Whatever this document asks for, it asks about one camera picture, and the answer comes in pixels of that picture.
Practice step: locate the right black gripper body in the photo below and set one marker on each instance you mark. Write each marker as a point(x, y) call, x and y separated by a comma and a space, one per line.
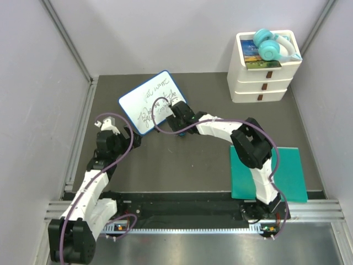
point(175, 124)

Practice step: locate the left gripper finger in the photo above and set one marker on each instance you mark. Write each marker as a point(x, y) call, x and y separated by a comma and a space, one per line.
point(135, 141)
point(125, 132)

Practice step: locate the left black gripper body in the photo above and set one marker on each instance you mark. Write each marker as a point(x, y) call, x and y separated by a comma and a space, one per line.
point(121, 144)

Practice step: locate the blue framed whiteboard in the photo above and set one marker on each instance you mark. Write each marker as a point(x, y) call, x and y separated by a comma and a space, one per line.
point(147, 104)

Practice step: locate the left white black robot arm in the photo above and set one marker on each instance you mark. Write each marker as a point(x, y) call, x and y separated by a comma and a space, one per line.
point(73, 236)

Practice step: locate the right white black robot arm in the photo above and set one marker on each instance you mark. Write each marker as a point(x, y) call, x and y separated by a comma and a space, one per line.
point(254, 149)

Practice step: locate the white three-drawer storage unit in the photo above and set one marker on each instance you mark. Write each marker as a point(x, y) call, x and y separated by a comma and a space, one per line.
point(260, 85)

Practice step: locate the landscape cover book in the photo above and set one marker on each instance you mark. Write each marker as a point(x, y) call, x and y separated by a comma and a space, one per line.
point(252, 58)

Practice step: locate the teal white headphones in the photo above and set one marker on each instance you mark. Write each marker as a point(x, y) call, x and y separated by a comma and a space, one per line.
point(268, 45)

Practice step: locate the teal green cutting mat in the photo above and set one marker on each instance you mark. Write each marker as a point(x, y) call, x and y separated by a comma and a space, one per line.
point(289, 177)

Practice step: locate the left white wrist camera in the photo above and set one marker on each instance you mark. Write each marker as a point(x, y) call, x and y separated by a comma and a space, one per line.
point(108, 124)

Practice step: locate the left aluminium floor rail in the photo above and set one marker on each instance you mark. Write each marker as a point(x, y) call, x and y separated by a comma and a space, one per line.
point(79, 137)

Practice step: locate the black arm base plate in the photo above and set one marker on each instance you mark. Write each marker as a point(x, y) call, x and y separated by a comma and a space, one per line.
point(191, 210)

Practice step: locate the grey slotted cable duct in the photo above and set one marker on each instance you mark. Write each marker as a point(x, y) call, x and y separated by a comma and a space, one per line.
point(251, 229)

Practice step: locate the left aluminium corner post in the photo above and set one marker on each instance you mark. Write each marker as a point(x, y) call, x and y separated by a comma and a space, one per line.
point(50, 10)

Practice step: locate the aluminium corner post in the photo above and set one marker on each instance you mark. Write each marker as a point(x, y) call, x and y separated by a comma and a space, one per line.
point(50, 10)
point(323, 16)

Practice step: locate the aluminium frame front rail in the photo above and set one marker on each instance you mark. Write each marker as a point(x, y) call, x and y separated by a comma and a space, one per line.
point(324, 210)

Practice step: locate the right aluminium corner post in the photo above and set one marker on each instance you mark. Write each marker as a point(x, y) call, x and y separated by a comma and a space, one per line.
point(323, 16)

